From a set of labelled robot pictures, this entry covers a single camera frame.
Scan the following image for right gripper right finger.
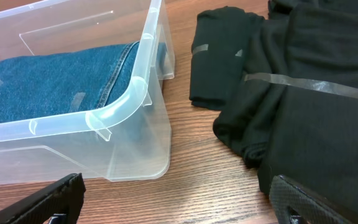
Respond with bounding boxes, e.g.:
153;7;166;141
268;175;358;224

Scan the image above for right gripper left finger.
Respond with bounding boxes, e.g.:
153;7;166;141
0;173;86;224

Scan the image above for clear plastic storage bin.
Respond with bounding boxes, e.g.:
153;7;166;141
0;0;175;185

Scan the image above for small black folded garment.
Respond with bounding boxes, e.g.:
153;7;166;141
189;6;265;110

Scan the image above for large black taped garment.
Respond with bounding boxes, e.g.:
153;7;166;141
213;3;358;213

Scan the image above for blue denim jeans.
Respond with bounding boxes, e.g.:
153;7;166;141
0;42;139;123

